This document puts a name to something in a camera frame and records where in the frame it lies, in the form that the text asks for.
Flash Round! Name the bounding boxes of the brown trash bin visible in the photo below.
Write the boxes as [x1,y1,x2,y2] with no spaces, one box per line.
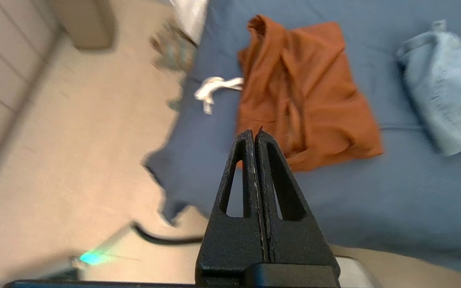
[50,0,116,51]

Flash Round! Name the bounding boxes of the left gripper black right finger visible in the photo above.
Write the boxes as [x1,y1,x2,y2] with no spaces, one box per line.
[255,128,341,287]

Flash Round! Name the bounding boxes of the gray box with green light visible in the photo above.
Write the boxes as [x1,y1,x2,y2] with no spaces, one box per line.
[34,248,109,281]

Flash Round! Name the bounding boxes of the green patterned fabric item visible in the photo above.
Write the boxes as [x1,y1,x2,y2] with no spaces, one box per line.
[150,21,197,73]

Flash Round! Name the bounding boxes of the black coiled cable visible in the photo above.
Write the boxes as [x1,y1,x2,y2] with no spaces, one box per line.
[130,220,205,246]

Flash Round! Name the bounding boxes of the light blue denim shorts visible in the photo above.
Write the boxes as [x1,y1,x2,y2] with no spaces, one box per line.
[395,20,461,157]

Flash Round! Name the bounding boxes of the brown shorts with white print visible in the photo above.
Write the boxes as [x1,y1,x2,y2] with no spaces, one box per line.
[194,15,384,172]

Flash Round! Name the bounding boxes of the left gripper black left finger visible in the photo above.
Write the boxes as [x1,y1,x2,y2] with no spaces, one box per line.
[195,129,265,287]

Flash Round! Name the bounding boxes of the bed with blue sheet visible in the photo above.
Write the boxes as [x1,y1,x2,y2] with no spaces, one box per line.
[142,0,461,277]

